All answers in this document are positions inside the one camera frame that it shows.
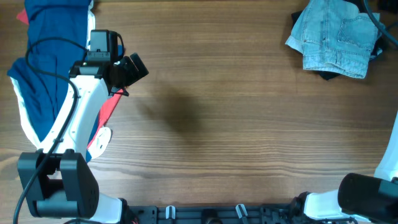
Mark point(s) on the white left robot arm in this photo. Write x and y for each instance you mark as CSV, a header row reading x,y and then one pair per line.
x,y
56,179

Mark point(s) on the dark blue shirt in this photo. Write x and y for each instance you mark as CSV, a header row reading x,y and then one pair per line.
x,y
63,27

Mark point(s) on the light blue denim shorts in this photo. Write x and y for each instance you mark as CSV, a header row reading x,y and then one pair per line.
x,y
335,37

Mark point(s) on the white garment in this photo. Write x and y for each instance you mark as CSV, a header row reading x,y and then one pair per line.
x,y
102,137

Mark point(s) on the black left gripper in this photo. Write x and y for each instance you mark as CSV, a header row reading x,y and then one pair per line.
x,y
133,74

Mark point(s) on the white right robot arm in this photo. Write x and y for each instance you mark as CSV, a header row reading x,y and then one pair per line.
x,y
359,197

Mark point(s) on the black folded garment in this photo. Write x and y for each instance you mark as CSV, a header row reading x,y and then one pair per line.
x,y
326,74

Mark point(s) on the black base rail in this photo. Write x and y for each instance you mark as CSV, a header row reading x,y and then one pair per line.
x,y
238,214

